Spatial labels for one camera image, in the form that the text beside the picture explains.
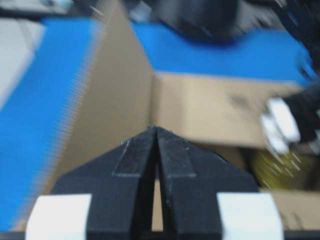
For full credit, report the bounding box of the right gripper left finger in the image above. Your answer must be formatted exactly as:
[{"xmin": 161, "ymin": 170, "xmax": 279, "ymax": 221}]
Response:
[{"xmin": 25, "ymin": 127, "xmax": 156, "ymax": 240}]

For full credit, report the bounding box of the blue table cloth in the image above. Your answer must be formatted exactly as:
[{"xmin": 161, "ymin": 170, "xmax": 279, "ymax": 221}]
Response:
[{"xmin": 0, "ymin": 17, "xmax": 317, "ymax": 232}]

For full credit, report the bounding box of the right yellow wire spool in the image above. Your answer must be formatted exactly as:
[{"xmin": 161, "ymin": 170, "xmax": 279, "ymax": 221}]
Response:
[{"xmin": 250, "ymin": 150, "xmax": 317, "ymax": 190}]

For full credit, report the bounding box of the brown cardboard box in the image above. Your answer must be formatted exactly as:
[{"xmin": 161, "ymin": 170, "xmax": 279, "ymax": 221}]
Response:
[{"xmin": 12, "ymin": 0, "xmax": 313, "ymax": 230}]

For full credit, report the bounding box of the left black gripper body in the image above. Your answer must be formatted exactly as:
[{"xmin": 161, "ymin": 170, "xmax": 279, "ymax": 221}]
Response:
[{"xmin": 259, "ymin": 84, "xmax": 320, "ymax": 154}]

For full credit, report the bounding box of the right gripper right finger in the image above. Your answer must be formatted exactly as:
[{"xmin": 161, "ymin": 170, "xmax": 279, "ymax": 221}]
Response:
[{"xmin": 156, "ymin": 127, "xmax": 285, "ymax": 240}]

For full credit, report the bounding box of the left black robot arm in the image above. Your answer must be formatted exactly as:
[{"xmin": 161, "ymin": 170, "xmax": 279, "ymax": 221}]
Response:
[{"xmin": 152, "ymin": 0, "xmax": 320, "ymax": 154}]

